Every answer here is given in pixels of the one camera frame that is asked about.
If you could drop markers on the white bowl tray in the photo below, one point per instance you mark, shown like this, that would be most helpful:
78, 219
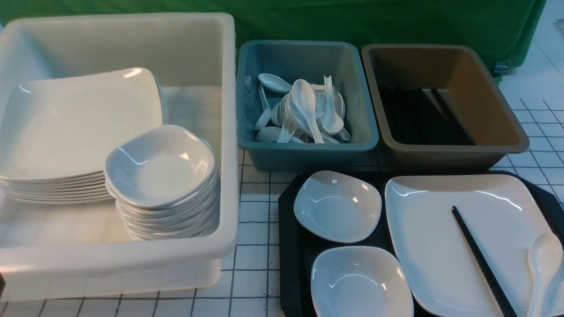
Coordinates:
338, 207
359, 281

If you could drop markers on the large white square plate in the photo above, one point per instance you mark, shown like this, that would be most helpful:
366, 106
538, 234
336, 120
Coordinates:
504, 219

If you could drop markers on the black chopstick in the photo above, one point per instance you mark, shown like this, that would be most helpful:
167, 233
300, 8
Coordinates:
493, 284

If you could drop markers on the white spoon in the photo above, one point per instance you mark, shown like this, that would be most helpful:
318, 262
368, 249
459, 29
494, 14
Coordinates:
303, 108
544, 259
274, 83
331, 121
269, 134

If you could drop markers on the black serving tray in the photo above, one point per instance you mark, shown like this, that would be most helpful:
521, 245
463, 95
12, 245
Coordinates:
298, 248

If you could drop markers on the teal plastic bin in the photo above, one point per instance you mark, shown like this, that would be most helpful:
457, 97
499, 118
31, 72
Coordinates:
310, 61

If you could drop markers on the stack of white bowls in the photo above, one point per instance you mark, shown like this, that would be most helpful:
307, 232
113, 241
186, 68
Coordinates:
166, 185

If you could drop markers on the pile of black chopsticks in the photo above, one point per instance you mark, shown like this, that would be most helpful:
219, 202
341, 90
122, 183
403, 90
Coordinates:
420, 117

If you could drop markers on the brown plastic bin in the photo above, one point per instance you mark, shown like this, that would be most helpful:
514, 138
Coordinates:
466, 85

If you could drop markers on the stack of white square plates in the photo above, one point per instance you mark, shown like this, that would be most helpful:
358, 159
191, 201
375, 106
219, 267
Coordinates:
57, 133

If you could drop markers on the metal binder clip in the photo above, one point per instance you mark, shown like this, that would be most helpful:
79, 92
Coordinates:
502, 68

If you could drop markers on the large white plastic tub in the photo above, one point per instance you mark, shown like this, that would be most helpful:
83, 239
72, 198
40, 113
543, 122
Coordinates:
83, 250

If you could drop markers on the green cloth backdrop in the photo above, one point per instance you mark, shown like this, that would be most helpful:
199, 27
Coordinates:
352, 20

